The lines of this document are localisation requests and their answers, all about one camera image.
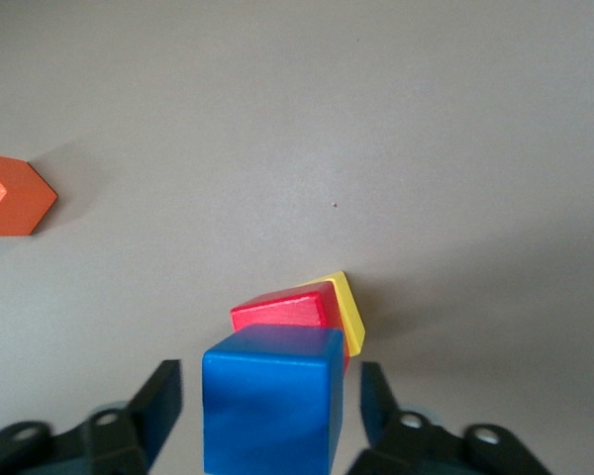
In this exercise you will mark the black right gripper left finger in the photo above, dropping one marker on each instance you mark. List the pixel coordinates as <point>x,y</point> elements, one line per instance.
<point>104,445</point>

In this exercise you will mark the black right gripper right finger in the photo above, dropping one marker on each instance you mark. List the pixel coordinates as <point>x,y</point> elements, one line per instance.
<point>425,445</point>

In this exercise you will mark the blue wooden block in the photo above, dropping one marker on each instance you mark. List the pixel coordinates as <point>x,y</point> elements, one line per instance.
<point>272,396</point>

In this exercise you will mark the red wooden block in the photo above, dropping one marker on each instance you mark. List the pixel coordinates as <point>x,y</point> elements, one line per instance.
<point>277,312</point>

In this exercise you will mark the yellow wooden block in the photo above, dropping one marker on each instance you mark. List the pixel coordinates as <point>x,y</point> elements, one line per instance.
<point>350,312</point>

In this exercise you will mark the orange wooden block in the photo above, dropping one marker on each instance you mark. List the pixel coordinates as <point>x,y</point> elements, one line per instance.
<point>15,198</point>

